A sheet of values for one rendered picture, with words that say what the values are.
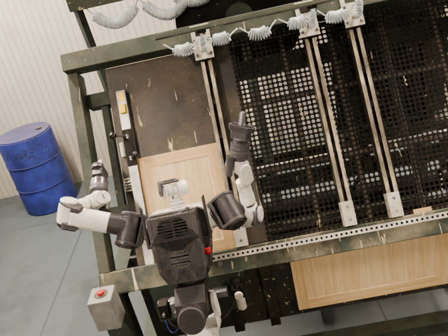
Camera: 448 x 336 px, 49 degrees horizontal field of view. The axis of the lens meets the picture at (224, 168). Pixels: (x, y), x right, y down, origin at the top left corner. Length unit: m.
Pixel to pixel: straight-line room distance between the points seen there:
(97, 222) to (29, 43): 3.80
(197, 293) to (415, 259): 1.45
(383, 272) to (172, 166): 1.37
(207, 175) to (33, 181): 3.18
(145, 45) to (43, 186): 3.10
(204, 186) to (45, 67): 3.47
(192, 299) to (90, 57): 1.43
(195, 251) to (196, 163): 0.76
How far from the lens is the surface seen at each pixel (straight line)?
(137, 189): 2.68
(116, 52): 2.80
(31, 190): 5.62
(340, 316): 3.43
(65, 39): 5.65
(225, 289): 2.62
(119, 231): 2.18
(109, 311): 2.54
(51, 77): 5.80
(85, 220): 2.19
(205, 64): 2.71
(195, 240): 1.99
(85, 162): 2.77
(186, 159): 2.67
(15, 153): 5.48
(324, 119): 2.62
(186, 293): 2.12
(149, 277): 2.67
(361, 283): 3.09
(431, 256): 3.12
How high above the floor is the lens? 2.40
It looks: 26 degrees down
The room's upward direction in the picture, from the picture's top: 13 degrees counter-clockwise
